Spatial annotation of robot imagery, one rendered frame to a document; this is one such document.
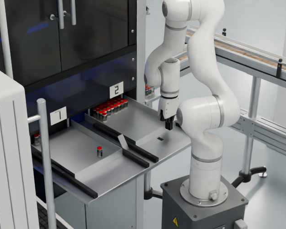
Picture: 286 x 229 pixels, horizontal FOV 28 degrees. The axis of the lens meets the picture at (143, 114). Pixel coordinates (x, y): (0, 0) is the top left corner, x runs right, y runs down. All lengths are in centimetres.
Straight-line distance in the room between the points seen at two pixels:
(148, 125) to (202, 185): 57
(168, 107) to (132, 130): 22
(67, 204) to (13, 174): 111
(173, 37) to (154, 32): 371
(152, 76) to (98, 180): 49
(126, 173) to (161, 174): 150
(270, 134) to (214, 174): 124
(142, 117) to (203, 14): 79
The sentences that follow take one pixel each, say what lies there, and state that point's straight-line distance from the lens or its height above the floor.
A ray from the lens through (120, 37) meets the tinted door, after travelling 258.
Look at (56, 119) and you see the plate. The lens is 246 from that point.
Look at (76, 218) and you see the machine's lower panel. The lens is 285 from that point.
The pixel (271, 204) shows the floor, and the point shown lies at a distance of 367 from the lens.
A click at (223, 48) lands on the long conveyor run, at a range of 335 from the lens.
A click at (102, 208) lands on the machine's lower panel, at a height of 38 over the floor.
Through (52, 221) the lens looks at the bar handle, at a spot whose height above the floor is 105.
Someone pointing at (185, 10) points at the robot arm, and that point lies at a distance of 205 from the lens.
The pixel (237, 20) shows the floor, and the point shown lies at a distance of 647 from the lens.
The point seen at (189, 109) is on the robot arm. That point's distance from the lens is 200.
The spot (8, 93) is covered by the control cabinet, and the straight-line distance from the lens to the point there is 154.
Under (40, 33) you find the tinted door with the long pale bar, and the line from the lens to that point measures 228.
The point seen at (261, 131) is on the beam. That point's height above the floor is 50.
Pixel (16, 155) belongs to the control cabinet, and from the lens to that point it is 164.
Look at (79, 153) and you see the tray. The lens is 246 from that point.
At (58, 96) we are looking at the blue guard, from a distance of 242.
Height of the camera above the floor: 225
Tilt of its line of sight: 30 degrees down
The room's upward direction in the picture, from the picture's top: 1 degrees clockwise
